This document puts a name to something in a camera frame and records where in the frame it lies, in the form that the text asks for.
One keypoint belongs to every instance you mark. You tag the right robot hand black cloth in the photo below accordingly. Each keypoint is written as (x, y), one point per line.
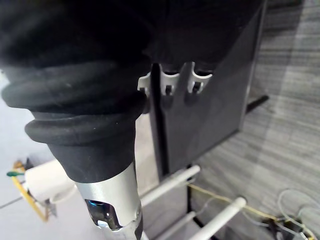
(75, 75)

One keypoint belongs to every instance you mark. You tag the white paper roll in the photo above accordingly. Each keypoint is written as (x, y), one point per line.
(47, 180)

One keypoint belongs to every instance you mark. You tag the yellow metal stand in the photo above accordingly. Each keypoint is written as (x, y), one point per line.
(32, 202)

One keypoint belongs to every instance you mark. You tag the black flat panel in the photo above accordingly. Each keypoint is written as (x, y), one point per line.
(212, 112)

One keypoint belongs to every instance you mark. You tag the white plastic pipe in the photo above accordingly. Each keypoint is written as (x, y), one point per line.
(170, 183)
(178, 226)
(225, 215)

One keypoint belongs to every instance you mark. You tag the black stand leg bar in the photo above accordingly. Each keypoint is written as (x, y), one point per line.
(257, 103)

